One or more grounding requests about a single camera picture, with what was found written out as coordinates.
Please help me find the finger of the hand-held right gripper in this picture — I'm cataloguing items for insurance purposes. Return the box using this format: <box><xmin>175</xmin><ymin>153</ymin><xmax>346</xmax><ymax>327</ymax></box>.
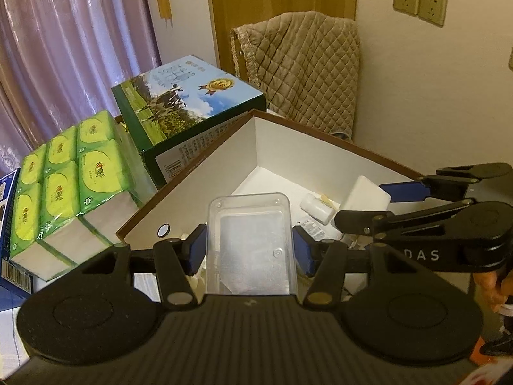
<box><xmin>334</xmin><ymin>199</ymin><xmax>478</xmax><ymax>236</ymax></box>
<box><xmin>378</xmin><ymin>161</ymin><xmax>511</xmax><ymax>205</ymax></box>

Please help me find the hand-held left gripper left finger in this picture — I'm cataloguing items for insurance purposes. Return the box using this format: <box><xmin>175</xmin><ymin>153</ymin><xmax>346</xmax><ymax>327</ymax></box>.
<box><xmin>82</xmin><ymin>225</ymin><xmax>208</xmax><ymax>312</ymax></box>

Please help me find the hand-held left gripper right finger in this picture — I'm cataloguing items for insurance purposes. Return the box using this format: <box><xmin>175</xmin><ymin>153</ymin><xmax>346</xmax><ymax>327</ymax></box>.
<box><xmin>292</xmin><ymin>225</ymin><xmax>422</xmax><ymax>312</ymax></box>

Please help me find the white plug socket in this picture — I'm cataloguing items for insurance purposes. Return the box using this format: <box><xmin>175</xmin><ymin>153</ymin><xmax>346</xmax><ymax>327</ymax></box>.
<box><xmin>344</xmin><ymin>175</ymin><xmax>392</xmax><ymax>219</ymax></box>

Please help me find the clear plastic case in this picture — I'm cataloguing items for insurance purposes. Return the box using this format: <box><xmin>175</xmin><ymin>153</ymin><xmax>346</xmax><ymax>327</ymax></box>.
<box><xmin>206</xmin><ymin>192</ymin><xmax>300</xmax><ymax>296</ymax></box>

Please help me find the brown cardboard box white inside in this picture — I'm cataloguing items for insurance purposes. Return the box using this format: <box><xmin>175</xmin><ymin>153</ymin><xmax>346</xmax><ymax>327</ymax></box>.
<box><xmin>115</xmin><ymin>109</ymin><xmax>474</xmax><ymax>299</ymax></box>

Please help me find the person's right hand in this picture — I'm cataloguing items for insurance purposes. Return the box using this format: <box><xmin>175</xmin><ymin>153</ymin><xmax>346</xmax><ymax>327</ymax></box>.
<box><xmin>472</xmin><ymin>268</ymin><xmax>513</xmax><ymax>314</ymax></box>

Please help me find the small white bottle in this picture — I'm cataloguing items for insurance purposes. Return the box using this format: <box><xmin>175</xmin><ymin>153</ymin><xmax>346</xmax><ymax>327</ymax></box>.
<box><xmin>300</xmin><ymin>192</ymin><xmax>336</xmax><ymax>226</ymax></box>

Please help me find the green tissue multipack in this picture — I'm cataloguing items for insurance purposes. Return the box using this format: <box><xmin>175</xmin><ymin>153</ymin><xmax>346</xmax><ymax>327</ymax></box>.
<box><xmin>8</xmin><ymin>109</ymin><xmax>158</xmax><ymax>282</ymax></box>

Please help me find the red printed table mat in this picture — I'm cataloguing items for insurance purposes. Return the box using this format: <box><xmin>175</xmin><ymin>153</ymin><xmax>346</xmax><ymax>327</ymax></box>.
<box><xmin>469</xmin><ymin>345</ymin><xmax>513</xmax><ymax>385</ymax></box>

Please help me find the green box with cow print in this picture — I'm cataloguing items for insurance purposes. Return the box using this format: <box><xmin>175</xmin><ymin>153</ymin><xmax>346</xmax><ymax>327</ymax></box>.
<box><xmin>111</xmin><ymin>54</ymin><xmax>266</xmax><ymax>188</ymax></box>

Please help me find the beige quilted cover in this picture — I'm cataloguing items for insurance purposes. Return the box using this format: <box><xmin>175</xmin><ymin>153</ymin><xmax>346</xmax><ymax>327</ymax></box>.
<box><xmin>230</xmin><ymin>11</ymin><xmax>361</xmax><ymax>138</ymax></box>

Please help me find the large blue printed box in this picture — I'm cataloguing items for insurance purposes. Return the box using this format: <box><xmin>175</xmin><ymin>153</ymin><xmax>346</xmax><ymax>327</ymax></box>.
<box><xmin>0</xmin><ymin>167</ymin><xmax>33</xmax><ymax>294</ymax></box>

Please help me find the pale purple curtain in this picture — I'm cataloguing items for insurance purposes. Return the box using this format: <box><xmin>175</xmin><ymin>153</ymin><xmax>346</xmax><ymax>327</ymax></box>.
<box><xmin>0</xmin><ymin>0</ymin><xmax>162</xmax><ymax>178</ymax></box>

